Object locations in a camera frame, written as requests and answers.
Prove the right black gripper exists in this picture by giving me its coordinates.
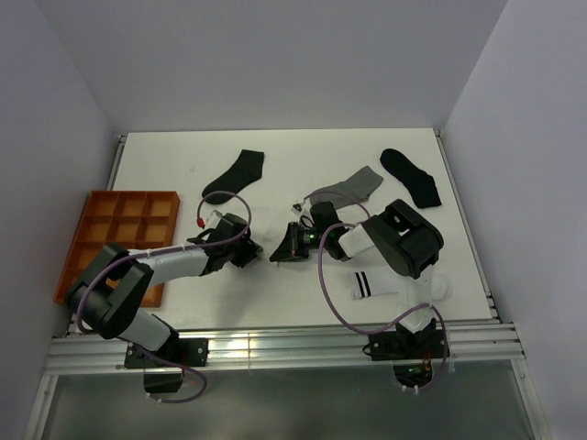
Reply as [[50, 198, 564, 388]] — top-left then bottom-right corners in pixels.
[[271, 221, 329, 262]]

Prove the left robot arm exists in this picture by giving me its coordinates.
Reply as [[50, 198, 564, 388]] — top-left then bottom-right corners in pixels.
[[65, 213, 262, 366]]

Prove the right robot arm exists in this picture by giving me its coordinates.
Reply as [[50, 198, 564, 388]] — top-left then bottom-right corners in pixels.
[[270, 199, 444, 358]]

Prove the white striped sock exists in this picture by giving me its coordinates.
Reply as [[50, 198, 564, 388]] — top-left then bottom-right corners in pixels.
[[350, 269, 451, 301]]

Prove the black sock left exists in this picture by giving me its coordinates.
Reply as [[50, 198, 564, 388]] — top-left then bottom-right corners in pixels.
[[202, 149, 265, 205]]

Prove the black sock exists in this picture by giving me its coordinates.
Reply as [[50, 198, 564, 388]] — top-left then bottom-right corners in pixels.
[[202, 149, 265, 205], [380, 148, 442, 209]]

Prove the grey sock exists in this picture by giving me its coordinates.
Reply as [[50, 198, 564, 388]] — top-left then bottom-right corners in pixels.
[[310, 166, 383, 210]]

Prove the orange compartment tray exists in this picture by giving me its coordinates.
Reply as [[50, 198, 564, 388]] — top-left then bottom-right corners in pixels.
[[53, 191, 180, 305]]

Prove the black sock right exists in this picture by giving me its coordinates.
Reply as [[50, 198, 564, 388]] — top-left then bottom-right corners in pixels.
[[380, 148, 442, 209]]

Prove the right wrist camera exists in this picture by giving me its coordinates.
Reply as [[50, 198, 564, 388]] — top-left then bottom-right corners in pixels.
[[292, 199, 311, 217]]

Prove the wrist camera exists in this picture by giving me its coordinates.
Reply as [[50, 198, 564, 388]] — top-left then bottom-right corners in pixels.
[[292, 199, 311, 217], [196, 210, 223, 230]]

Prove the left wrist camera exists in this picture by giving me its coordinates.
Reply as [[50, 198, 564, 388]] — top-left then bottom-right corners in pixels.
[[196, 210, 223, 230]]

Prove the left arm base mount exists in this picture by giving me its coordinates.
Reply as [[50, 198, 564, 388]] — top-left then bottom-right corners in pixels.
[[123, 337, 208, 402]]

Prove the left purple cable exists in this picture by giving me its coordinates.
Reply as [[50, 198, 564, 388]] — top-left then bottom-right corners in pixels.
[[75, 191, 253, 404]]

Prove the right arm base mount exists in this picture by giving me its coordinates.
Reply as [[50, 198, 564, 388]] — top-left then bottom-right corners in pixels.
[[362, 318, 450, 391]]

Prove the aluminium frame rail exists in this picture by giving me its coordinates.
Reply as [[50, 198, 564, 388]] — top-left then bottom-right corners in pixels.
[[42, 322, 526, 376]]

